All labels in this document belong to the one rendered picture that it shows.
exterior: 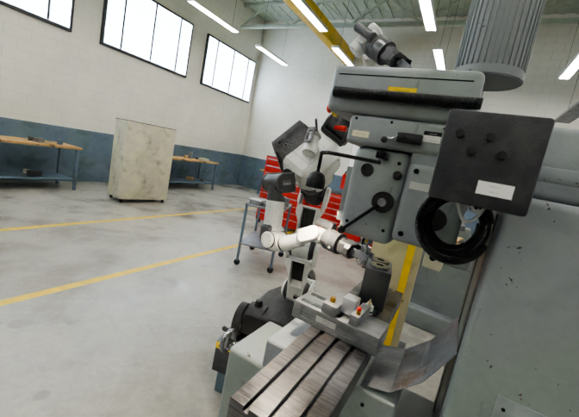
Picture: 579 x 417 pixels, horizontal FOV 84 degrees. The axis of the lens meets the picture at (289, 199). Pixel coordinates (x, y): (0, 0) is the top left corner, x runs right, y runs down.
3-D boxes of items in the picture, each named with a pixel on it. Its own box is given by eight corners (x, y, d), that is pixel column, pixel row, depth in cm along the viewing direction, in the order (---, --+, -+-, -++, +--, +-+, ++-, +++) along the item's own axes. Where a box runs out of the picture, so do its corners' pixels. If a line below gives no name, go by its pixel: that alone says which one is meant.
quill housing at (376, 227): (335, 231, 116) (355, 143, 112) (352, 226, 134) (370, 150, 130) (388, 247, 107) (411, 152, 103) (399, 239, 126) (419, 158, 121)
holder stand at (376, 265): (356, 304, 153) (365, 264, 150) (361, 289, 174) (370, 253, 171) (382, 312, 149) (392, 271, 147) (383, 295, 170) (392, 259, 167)
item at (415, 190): (389, 239, 105) (408, 161, 102) (401, 231, 127) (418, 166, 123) (451, 258, 97) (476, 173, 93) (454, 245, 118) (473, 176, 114)
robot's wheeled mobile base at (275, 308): (270, 296, 255) (277, 257, 250) (333, 316, 242) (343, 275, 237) (234, 335, 194) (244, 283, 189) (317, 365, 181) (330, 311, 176)
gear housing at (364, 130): (344, 141, 112) (350, 112, 110) (364, 149, 133) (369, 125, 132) (448, 158, 96) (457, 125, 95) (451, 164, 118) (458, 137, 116)
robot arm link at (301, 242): (317, 238, 131) (292, 245, 139) (330, 241, 138) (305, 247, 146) (316, 223, 134) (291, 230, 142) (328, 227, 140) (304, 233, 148)
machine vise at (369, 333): (290, 315, 129) (295, 289, 128) (308, 304, 142) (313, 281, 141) (374, 357, 112) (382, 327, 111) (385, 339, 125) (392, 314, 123)
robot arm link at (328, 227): (323, 249, 130) (303, 239, 138) (338, 252, 137) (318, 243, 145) (333, 223, 130) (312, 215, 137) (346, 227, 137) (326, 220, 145)
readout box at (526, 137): (426, 196, 76) (449, 106, 73) (430, 196, 84) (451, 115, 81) (527, 218, 67) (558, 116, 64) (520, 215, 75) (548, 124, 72)
